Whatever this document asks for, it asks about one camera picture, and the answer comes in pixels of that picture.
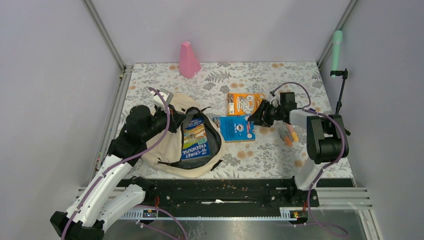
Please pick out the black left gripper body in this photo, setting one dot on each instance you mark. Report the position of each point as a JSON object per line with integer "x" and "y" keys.
{"x": 173, "y": 126}

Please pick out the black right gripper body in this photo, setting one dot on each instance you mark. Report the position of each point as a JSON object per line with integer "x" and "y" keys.
{"x": 271, "y": 113}

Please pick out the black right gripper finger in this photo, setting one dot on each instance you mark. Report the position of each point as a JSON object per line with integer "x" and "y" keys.
{"x": 256, "y": 118}
{"x": 263, "y": 108}

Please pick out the orange paperback book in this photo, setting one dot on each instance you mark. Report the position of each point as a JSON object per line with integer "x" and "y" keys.
{"x": 243, "y": 103}

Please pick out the light blue paperback book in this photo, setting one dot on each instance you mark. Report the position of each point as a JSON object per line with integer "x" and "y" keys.
{"x": 235, "y": 128}

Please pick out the dark blue treehouse book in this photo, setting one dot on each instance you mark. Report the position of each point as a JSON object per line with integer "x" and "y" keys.
{"x": 195, "y": 142}

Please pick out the beige canvas backpack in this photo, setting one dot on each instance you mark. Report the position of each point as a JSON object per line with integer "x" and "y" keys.
{"x": 171, "y": 157}

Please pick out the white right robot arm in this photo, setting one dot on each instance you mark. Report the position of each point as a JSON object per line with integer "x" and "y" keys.
{"x": 326, "y": 142}

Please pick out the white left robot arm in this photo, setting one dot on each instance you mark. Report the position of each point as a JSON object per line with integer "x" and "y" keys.
{"x": 89, "y": 217}

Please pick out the yellow highlighter pen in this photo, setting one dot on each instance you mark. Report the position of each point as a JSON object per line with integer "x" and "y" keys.
{"x": 292, "y": 132}

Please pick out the orange highlighter pen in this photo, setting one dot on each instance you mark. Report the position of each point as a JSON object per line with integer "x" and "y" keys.
{"x": 285, "y": 137}

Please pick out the pink cone block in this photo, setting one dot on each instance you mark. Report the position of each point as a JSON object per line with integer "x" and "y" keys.
{"x": 189, "y": 65}

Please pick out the black tripod stand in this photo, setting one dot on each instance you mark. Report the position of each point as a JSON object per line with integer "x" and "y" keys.
{"x": 344, "y": 74}

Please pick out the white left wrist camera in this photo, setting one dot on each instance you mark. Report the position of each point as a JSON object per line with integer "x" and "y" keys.
{"x": 161, "y": 98}

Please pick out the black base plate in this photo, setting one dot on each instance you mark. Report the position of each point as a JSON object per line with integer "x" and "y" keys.
{"x": 265, "y": 192}

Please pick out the aluminium cable duct rail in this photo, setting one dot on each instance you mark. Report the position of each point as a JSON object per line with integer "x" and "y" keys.
{"x": 262, "y": 214}

